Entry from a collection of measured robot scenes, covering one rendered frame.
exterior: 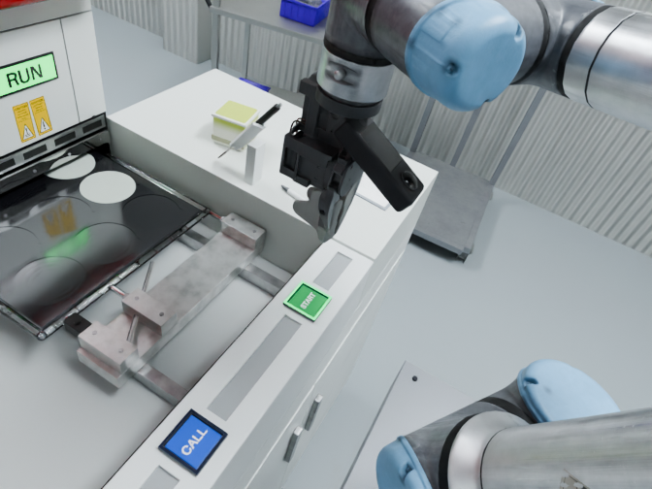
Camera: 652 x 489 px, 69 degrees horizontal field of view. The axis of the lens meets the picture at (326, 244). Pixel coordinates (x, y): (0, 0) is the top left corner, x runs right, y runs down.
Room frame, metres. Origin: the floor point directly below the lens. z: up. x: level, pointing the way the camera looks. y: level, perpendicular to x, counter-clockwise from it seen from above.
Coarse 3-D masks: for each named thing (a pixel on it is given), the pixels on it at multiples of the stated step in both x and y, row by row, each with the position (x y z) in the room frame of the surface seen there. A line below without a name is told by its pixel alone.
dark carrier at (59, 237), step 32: (96, 160) 0.73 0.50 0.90; (32, 192) 0.60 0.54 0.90; (64, 192) 0.62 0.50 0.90; (160, 192) 0.69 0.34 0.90; (0, 224) 0.51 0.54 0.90; (32, 224) 0.52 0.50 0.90; (64, 224) 0.54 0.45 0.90; (96, 224) 0.56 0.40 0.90; (128, 224) 0.58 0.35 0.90; (160, 224) 0.60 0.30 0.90; (0, 256) 0.44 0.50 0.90; (32, 256) 0.46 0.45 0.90; (64, 256) 0.48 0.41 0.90; (96, 256) 0.49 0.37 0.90; (128, 256) 0.51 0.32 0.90; (0, 288) 0.39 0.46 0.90; (32, 288) 0.40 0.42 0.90; (64, 288) 0.42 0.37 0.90; (96, 288) 0.43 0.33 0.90; (32, 320) 0.35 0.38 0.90
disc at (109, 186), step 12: (84, 180) 0.66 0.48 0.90; (96, 180) 0.67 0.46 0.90; (108, 180) 0.68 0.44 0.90; (120, 180) 0.69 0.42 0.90; (132, 180) 0.70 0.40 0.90; (84, 192) 0.63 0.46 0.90; (96, 192) 0.64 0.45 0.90; (108, 192) 0.65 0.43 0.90; (120, 192) 0.66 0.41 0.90; (132, 192) 0.67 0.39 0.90
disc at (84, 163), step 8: (72, 160) 0.71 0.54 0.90; (80, 160) 0.72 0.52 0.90; (88, 160) 0.73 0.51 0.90; (56, 168) 0.68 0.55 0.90; (64, 168) 0.68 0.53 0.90; (72, 168) 0.69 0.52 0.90; (80, 168) 0.70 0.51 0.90; (88, 168) 0.70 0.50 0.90; (56, 176) 0.66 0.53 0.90; (64, 176) 0.66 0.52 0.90; (72, 176) 0.67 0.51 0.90; (80, 176) 0.67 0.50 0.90
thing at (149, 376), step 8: (64, 328) 0.39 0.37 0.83; (144, 368) 0.35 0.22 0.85; (152, 368) 0.35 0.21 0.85; (136, 376) 0.34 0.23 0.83; (144, 376) 0.34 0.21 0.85; (152, 376) 0.34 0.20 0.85; (160, 376) 0.34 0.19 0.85; (144, 384) 0.34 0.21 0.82; (152, 384) 0.33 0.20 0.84; (160, 384) 0.33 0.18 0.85; (168, 384) 0.33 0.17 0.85; (176, 384) 0.34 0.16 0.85; (160, 392) 0.33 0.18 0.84; (168, 392) 0.32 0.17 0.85; (176, 392) 0.33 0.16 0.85; (184, 392) 0.33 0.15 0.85; (168, 400) 0.32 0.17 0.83; (176, 400) 0.32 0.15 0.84
